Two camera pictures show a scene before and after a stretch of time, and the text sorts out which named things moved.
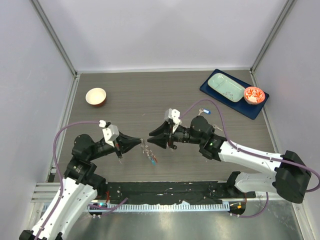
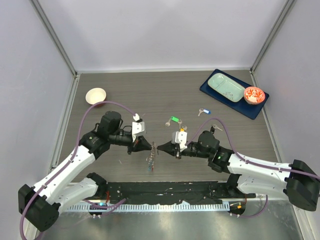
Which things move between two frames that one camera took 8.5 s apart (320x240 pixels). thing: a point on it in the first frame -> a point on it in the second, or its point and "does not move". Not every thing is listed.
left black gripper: (126, 142) -> (140, 144)
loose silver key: (215, 126) does not move
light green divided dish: (226, 87) does not move
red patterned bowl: (254, 95) does not move
